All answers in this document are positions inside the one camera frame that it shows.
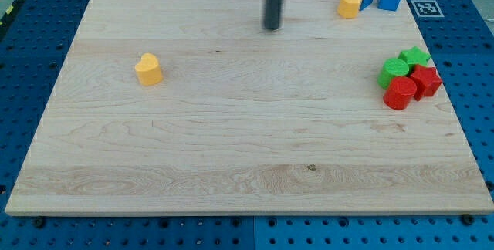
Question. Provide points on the green star block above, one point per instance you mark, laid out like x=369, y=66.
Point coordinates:
x=414, y=56

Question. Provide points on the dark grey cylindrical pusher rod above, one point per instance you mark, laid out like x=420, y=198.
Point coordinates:
x=273, y=3

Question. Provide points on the yellow heart block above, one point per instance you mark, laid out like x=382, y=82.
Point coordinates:
x=148, y=70

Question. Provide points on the yellow pentagon block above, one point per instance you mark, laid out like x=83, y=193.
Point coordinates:
x=349, y=9

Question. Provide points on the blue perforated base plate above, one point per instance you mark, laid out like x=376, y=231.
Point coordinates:
x=32, y=54

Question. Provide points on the green cylinder block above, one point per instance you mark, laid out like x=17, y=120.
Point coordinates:
x=392, y=68

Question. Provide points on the red star block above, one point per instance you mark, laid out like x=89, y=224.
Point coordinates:
x=427, y=81

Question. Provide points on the light wooden board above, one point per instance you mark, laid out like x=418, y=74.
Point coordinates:
x=245, y=121

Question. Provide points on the white fiducial marker tag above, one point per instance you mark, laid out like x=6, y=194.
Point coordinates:
x=427, y=9

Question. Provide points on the red cylinder block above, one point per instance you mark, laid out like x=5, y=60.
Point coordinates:
x=399, y=93

